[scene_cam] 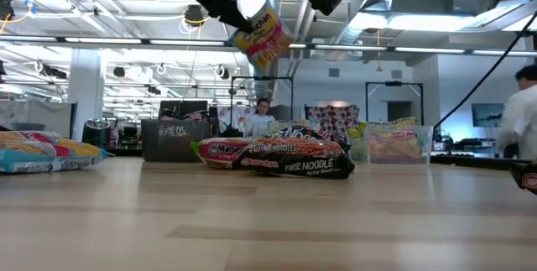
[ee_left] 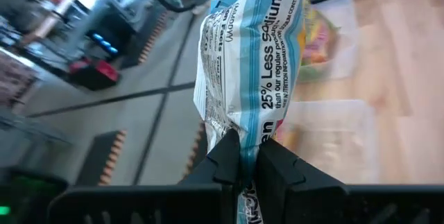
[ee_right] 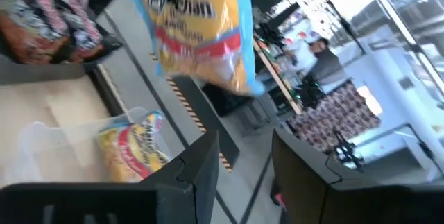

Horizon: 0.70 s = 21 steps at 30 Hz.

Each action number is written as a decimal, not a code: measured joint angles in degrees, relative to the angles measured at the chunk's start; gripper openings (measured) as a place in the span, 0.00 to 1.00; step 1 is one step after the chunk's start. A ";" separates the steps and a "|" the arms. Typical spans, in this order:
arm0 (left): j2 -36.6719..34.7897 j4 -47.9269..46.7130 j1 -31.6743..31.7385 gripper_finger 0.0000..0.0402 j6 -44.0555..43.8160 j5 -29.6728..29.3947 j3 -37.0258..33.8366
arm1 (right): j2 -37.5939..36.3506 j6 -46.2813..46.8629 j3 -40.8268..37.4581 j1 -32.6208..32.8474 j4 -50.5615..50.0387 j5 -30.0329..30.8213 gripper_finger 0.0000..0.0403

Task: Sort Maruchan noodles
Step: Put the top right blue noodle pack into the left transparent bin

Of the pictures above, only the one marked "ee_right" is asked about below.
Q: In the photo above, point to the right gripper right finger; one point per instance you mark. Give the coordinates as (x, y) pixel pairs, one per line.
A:
(305, 189)

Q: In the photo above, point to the blue beef ramen packet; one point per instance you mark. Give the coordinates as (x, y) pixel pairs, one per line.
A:
(132, 147)
(201, 43)

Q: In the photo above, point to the dark translucent plastic bin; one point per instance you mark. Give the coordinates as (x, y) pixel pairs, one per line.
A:
(34, 73)

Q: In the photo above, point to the black metal table frame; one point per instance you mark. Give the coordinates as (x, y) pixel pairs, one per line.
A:
(107, 92)

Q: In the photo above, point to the black fire noodle packet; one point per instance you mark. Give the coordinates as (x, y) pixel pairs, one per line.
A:
(85, 33)
(31, 26)

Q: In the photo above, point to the brown patterned cloth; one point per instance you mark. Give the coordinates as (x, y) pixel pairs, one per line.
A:
(333, 120)

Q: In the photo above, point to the black striped floor mat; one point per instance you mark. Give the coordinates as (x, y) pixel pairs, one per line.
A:
(208, 123)

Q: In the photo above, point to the clear plastic bin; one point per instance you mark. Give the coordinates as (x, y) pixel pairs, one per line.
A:
(52, 140)

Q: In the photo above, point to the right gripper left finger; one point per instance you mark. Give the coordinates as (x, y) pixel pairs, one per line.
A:
(187, 189)

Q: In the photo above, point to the wooden workbench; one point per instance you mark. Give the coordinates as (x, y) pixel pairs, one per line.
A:
(277, 78)

